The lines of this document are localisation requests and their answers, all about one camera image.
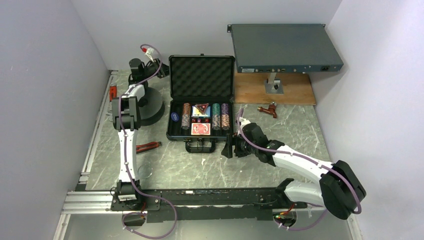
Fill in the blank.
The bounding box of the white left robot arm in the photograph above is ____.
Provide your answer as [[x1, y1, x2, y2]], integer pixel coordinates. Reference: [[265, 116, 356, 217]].
[[111, 43, 169, 210]]

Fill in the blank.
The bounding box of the wooden base board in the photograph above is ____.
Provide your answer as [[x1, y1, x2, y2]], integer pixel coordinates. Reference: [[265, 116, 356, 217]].
[[234, 73, 316, 106]]

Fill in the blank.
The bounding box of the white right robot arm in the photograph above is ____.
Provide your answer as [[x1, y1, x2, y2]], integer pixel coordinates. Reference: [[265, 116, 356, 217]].
[[221, 109, 367, 220]]

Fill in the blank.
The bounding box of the black poker set case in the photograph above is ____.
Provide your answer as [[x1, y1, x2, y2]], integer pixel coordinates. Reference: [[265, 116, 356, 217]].
[[166, 54, 235, 153]]

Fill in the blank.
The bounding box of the red triangle token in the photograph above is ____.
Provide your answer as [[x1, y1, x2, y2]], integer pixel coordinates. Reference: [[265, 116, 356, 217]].
[[194, 103, 209, 114]]

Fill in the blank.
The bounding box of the orange poker chip stack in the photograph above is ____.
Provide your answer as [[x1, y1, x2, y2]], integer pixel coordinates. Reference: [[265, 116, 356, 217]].
[[182, 102, 191, 116]]

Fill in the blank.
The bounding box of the grey rack network device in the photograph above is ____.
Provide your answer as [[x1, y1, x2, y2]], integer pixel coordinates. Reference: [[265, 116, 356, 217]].
[[227, 23, 344, 73]]

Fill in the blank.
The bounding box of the blue small blind button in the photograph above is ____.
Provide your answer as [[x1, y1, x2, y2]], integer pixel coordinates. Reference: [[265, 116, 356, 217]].
[[170, 112, 180, 122]]

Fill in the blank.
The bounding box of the red adjustable wrench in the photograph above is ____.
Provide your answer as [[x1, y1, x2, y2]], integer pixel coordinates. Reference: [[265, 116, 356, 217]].
[[106, 75, 118, 122]]

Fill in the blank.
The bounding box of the black filament spool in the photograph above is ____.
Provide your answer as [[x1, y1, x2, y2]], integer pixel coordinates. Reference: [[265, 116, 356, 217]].
[[137, 87, 165, 127]]

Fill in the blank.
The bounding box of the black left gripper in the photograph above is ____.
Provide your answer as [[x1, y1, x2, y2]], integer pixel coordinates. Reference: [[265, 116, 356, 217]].
[[142, 58, 178, 80]]

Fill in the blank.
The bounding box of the green orange chip stack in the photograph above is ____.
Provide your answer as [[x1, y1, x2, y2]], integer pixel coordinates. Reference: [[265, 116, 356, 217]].
[[212, 103, 221, 131]]

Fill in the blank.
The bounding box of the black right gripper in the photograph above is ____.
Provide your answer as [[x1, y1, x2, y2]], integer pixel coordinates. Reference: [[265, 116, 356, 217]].
[[221, 132, 258, 158]]

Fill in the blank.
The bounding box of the brass red valve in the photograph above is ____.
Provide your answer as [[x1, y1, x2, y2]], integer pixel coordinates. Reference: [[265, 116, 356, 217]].
[[257, 102, 278, 119]]

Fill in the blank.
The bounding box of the metal device stand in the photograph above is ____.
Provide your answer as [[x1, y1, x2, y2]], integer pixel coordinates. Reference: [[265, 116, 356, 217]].
[[264, 72, 284, 95]]

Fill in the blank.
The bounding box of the clear round lid left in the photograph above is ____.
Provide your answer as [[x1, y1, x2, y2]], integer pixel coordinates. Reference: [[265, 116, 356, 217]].
[[137, 163, 153, 180]]

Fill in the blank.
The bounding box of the purple orange chip stack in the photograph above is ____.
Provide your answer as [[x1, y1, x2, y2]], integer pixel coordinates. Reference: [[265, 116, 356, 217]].
[[221, 103, 231, 130]]

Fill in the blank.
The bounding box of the grey poker chip stack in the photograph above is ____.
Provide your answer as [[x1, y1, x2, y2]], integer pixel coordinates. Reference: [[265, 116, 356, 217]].
[[181, 114, 191, 130]]

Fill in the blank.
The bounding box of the red playing card deck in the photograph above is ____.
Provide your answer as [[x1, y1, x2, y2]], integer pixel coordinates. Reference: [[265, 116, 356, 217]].
[[190, 123, 211, 136]]

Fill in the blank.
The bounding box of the red black utility knife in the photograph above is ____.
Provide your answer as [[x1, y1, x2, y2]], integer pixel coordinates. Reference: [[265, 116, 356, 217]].
[[135, 141, 162, 154]]

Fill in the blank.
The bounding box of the blue playing card deck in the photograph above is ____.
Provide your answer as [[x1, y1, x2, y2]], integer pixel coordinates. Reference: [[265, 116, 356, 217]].
[[191, 105, 211, 119]]

